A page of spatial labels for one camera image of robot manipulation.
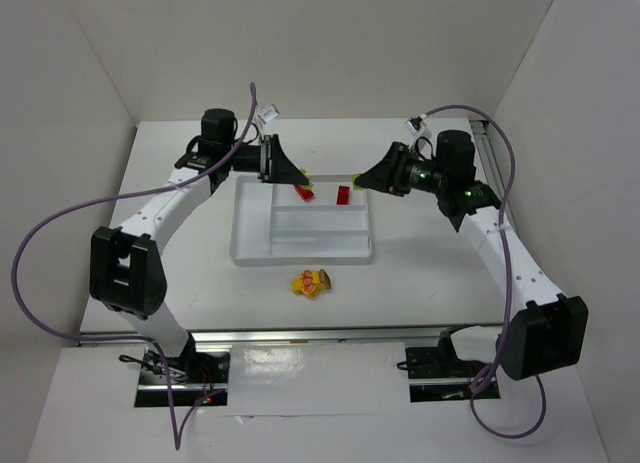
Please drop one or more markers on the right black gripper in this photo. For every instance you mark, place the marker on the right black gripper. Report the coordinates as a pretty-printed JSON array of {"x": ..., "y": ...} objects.
[{"x": 396, "y": 169}]

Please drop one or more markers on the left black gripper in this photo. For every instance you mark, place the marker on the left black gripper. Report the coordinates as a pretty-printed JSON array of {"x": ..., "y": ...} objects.
[{"x": 270, "y": 159}]

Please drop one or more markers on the lime green lego brick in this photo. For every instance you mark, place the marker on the lime green lego brick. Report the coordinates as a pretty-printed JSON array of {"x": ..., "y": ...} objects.
[
  {"x": 354, "y": 184},
  {"x": 308, "y": 185}
]

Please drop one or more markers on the red lego brick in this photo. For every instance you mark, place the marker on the red lego brick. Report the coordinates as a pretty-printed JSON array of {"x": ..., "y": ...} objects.
[
  {"x": 343, "y": 195},
  {"x": 305, "y": 193}
]

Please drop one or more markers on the yellow lego brick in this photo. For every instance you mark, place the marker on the yellow lego brick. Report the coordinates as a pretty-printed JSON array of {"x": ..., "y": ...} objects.
[{"x": 308, "y": 284}]

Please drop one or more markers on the brown lego brick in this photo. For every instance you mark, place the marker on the brown lego brick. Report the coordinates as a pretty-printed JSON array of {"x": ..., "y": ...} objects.
[{"x": 324, "y": 280}]

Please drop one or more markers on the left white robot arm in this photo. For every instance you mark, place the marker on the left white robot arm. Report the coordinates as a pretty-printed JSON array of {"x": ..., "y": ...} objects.
[{"x": 126, "y": 271}]

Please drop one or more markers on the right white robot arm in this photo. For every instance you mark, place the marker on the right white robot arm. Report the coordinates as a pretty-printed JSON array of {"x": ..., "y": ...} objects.
[{"x": 544, "y": 328}]

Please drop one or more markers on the white compartment tray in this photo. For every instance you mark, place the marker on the white compartment tray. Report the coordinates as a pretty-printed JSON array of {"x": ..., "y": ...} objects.
[{"x": 272, "y": 226}]

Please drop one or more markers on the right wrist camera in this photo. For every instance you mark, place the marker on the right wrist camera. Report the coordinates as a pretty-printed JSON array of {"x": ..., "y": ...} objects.
[{"x": 417, "y": 127}]

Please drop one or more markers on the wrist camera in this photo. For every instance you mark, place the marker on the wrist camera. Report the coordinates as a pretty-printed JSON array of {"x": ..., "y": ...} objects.
[
  {"x": 266, "y": 114},
  {"x": 417, "y": 127}
]

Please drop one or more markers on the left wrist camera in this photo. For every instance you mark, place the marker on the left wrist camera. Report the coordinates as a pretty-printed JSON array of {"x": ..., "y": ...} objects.
[{"x": 266, "y": 114}]

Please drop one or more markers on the aluminium side rail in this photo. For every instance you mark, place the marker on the aluminium side rail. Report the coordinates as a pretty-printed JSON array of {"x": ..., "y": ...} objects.
[{"x": 480, "y": 131}]

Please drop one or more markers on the aluminium front rail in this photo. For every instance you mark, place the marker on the aluminium front rail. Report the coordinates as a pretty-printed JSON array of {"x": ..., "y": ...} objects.
[{"x": 335, "y": 334}]

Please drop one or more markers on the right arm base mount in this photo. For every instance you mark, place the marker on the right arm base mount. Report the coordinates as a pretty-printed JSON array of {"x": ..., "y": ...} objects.
[{"x": 435, "y": 374}]

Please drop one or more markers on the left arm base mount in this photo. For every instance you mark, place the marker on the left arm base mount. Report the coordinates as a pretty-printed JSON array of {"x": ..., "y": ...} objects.
[{"x": 209, "y": 379}]

